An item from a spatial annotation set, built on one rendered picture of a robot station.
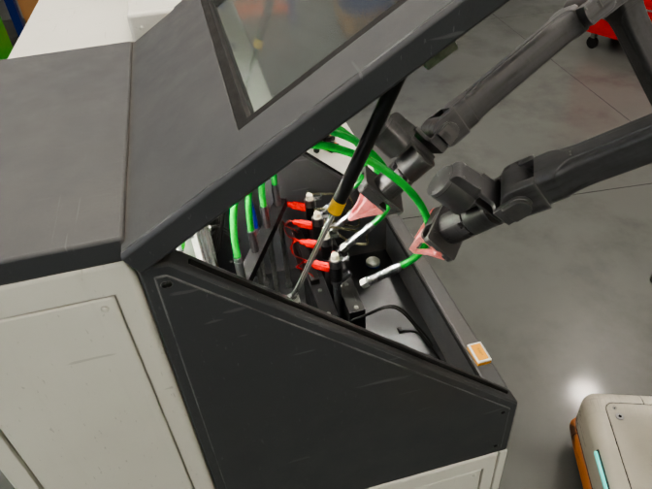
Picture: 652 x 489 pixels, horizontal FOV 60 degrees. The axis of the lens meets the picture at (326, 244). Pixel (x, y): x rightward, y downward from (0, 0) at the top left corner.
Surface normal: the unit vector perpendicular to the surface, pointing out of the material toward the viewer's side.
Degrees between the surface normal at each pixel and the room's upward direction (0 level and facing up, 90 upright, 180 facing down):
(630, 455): 0
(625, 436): 0
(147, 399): 90
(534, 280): 0
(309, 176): 90
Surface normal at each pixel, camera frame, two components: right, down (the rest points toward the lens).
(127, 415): 0.25, 0.59
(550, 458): -0.07, -0.78
